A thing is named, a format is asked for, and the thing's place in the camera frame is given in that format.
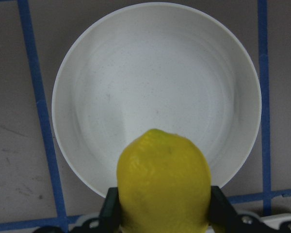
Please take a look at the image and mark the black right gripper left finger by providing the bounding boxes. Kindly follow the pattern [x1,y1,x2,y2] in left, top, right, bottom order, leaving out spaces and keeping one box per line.
[99,187,121,227]

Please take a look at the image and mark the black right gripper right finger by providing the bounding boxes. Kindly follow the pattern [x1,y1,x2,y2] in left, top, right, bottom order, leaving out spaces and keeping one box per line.
[208,186,238,227]

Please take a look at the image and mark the yellow lemon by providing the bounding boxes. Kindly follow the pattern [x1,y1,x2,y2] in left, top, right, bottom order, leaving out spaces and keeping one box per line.
[117,129,211,233]

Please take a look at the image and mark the white round bowl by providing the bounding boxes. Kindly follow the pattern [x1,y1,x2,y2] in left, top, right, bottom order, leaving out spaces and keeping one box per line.
[51,2,261,197]

